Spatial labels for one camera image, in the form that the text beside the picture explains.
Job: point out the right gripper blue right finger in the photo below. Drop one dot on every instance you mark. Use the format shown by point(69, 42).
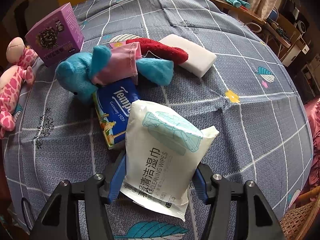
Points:
point(203, 184)

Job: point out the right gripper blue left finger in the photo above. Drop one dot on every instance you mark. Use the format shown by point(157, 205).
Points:
point(116, 176)

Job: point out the white wet wipes pack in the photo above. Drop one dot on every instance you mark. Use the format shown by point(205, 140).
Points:
point(163, 150)

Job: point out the blue Tempo tissue pack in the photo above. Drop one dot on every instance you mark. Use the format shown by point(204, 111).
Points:
point(113, 105)

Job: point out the blue elephant plush toy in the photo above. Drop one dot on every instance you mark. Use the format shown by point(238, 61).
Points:
point(83, 73)

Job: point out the white sponge block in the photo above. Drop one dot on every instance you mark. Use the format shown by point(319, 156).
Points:
point(199, 61)

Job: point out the red christmas sock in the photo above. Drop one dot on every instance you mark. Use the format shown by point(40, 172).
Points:
point(174, 54)

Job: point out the pink ruffled blanket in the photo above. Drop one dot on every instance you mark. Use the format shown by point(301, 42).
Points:
point(312, 110)

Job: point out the pink giraffe plush toy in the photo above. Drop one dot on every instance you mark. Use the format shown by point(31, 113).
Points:
point(22, 58)

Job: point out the purple cardboard box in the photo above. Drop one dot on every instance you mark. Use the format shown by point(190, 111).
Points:
point(57, 36)

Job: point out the wooden side desk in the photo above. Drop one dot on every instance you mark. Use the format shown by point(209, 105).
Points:
point(222, 4)

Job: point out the teal plush on desk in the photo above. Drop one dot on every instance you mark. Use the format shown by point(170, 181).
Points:
point(239, 3)

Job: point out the white desk fan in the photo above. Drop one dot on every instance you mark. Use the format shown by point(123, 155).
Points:
point(302, 26)

